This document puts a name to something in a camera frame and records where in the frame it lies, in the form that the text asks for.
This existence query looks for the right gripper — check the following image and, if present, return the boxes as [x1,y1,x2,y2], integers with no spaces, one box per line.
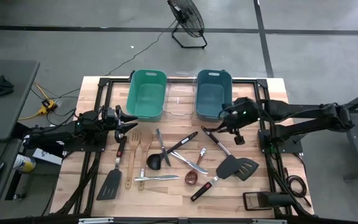
[217,96,262,146]

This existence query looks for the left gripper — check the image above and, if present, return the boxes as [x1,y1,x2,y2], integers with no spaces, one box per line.
[101,105,139,144]

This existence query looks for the wooden slotted spatula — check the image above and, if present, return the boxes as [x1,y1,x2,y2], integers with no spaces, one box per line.
[125,131,142,190]

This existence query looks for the wooden solid spatula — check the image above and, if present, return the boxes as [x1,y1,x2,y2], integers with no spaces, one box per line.
[137,130,154,191]

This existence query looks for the black solid spatula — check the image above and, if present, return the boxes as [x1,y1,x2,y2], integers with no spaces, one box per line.
[190,154,241,202]

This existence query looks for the steel table knife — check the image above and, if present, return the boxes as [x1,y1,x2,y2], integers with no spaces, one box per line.
[170,151,209,175]
[134,174,181,182]
[155,128,172,167]

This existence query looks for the black slotted spatula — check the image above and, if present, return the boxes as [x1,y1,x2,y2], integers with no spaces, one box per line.
[96,136,127,202]
[200,126,260,182]

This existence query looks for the black plastic ladle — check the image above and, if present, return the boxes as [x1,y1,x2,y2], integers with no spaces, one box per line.
[146,131,199,171]

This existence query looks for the dark wooden spoon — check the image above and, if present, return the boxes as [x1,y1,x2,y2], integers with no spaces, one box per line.
[184,147,208,187]

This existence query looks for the green plastic bin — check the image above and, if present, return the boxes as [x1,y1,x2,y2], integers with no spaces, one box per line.
[126,68,168,122]

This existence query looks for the blue plastic bin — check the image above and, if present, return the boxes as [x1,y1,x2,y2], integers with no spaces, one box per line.
[195,69,233,123]

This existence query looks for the clear plastic bin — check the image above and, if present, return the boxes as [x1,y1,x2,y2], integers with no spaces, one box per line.
[163,70,198,118]

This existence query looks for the white booklet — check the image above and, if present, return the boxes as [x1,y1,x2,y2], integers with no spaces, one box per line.
[32,147,63,166]

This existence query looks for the white and yellow can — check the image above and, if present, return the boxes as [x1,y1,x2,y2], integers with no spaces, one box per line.
[12,154,37,174]

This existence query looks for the black floor fan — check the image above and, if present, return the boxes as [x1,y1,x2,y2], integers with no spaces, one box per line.
[167,0,208,50]

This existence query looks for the black folded object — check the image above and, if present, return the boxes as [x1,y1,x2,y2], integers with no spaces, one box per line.
[0,74,15,97]

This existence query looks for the black metal frame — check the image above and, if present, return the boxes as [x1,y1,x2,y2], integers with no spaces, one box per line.
[54,76,315,218]

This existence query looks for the black fan cable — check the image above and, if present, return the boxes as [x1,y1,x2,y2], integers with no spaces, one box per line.
[104,20,178,77]

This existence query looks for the coiled black cable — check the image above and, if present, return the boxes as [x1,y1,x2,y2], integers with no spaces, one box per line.
[283,167,313,208]

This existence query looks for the black device with frame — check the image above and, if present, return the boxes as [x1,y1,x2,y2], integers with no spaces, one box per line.
[242,191,295,212]

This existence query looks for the silver aluminium bracket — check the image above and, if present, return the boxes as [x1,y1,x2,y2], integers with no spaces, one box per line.
[78,217,114,224]
[252,219,288,224]

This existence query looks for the black table frame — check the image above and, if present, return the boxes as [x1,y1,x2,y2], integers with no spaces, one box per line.
[321,85,358,181]

